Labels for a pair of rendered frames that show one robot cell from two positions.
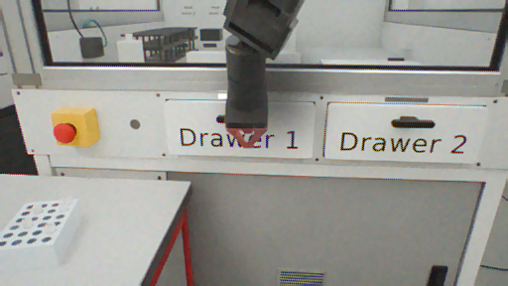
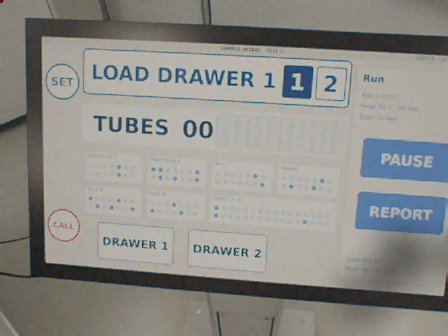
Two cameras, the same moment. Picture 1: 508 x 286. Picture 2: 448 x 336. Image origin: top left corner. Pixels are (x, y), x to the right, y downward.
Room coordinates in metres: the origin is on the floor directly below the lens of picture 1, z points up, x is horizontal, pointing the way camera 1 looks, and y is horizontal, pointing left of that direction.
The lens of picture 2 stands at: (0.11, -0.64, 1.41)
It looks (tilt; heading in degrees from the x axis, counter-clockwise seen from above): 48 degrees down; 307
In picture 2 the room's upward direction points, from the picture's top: straight up
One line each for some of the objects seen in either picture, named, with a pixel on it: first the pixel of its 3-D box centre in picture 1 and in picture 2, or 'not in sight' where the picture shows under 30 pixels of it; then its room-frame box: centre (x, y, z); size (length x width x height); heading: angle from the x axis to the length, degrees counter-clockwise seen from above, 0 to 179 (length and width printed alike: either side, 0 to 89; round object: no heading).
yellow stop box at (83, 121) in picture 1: (74, 126); not in sight; (0.65, 0.35, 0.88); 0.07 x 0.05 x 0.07; 86
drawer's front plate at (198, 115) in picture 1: (238, 129); not in sight; (0.64, 0.02, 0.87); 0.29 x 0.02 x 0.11; 86
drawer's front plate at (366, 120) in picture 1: (402, 133); not in sight; (0.61, -0.29, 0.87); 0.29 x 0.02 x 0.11; 86
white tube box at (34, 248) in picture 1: (41, 231); not in sight; (0.43, 0.32, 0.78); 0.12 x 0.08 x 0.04; 10
